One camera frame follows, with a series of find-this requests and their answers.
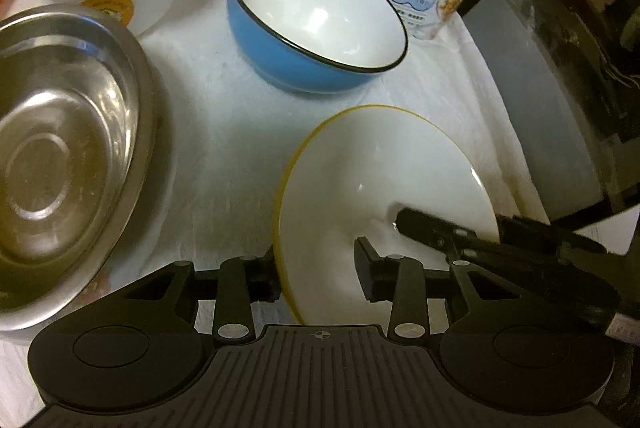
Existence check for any white bowl yellow rim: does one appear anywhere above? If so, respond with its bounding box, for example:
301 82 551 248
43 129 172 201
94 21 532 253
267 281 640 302
273 105 499 326

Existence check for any blue enamel bowl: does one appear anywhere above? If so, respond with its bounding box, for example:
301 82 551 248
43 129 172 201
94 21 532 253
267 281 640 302
227 0 409 94

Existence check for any white woven tablecloth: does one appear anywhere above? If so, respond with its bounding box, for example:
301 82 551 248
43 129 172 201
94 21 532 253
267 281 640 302
0 0 551 428

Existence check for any stainless steel bowl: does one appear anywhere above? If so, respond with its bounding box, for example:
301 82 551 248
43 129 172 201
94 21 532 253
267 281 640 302
1 4 156 333

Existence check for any black microwave oven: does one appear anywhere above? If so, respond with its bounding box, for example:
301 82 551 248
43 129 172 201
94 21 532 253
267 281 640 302
462 0 639 255

